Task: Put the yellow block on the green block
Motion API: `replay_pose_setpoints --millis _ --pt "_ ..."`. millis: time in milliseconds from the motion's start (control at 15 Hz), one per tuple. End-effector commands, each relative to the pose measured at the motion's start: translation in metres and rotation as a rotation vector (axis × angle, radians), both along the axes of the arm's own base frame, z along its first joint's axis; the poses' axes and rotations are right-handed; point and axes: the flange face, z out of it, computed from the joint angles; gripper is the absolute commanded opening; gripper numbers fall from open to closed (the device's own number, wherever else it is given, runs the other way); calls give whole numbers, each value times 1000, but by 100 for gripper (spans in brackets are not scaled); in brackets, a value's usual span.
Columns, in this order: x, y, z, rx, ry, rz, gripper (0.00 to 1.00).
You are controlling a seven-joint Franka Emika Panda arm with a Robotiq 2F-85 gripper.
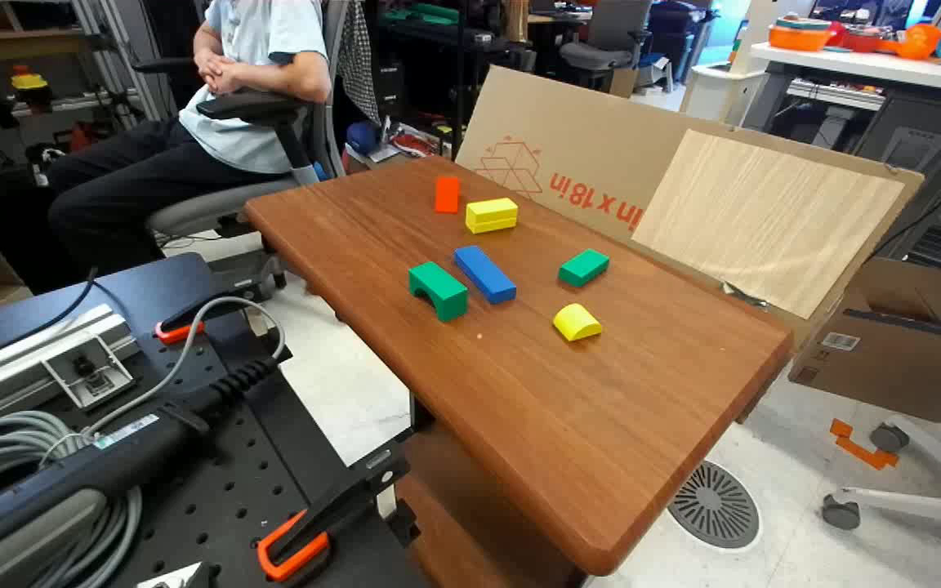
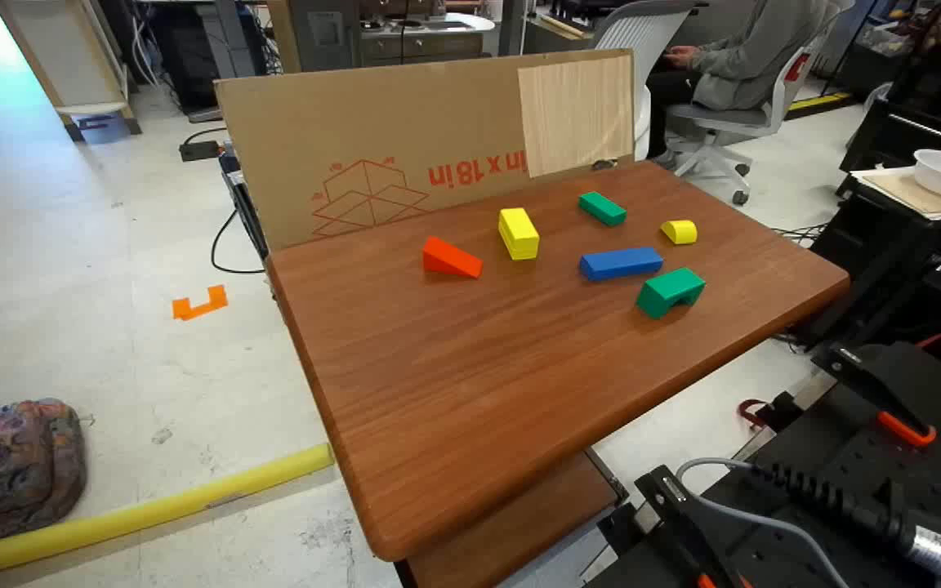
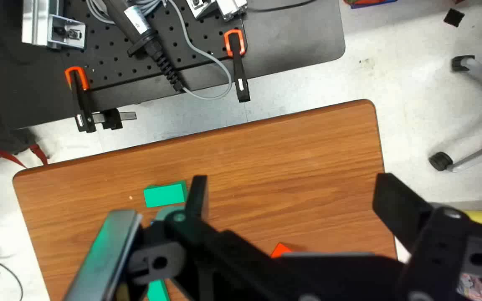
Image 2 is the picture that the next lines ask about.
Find yellow rectangular block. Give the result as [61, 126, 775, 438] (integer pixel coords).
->
[495, 207, 544, 265]

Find orange wedge block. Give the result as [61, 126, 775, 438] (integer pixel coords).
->
[418, 235, 487, 285]

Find blue rectangular block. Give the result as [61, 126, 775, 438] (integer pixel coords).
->
[577, 246, 668, 285]

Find green rectangular block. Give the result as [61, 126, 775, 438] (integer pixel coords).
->
[574, 189, 630, 227]

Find green arch block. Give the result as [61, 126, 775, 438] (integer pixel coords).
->
[634, 265, 710, 324]

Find small yellow rounded block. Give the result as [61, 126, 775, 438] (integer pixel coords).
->
[656, 216, 702, 249]

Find brown cardboard panel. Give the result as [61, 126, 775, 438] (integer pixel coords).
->
[213, 45, 640, 257]

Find light wood panel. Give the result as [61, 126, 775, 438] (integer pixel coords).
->
[513, 48, 638, 178]

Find white office chair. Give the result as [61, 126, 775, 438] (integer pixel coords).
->
[661, 39, 824, 210]

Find person in grey hoodie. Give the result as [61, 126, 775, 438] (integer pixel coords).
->
[647, 0, 856, 156]

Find yellow foam tube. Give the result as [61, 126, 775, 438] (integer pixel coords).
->
[0, 441, 337, 588]

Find tan side table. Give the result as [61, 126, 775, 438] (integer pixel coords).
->
[848, 162, 941, 227]

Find white cabinet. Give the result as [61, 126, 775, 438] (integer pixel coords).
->
[0, 0, 145, 142]

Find colourful patterned bag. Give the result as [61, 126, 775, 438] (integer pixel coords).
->
[0, 394, 87, 547]

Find black perforated robot table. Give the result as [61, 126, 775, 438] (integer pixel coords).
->
[587, 338, 941, 588]

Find black floor cable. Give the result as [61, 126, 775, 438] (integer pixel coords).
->
[205, 203, 268, 278]

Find orange floor bracket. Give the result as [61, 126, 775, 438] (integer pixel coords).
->
[171, 285, 231, 324]

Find black clamp orange handle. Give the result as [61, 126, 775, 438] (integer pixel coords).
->
[812, 338, 941, 452]
[630, 462, 762, 588]

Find grey cable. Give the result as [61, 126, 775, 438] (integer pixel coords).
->
[674, 454, 824, 588]

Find black corrugated hose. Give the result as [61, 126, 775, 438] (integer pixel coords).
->
[751, 459, 941, 588]

